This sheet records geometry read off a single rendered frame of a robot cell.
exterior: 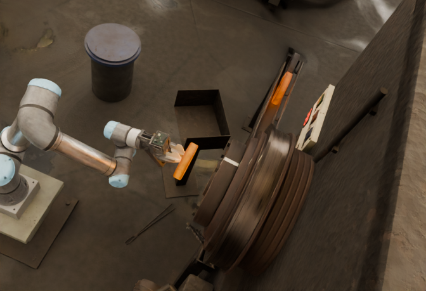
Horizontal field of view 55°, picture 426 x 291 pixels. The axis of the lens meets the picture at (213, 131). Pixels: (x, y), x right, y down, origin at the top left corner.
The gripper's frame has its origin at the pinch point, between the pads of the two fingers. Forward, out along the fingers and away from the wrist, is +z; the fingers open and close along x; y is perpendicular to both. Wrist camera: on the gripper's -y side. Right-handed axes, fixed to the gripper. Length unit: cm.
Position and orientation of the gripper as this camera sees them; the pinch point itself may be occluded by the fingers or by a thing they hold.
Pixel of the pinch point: (186, 158)
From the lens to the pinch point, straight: 158.7
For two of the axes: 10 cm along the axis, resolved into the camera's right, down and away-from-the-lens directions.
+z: 9.2, 3.0, -2.5
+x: 3.9, -7.2, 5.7
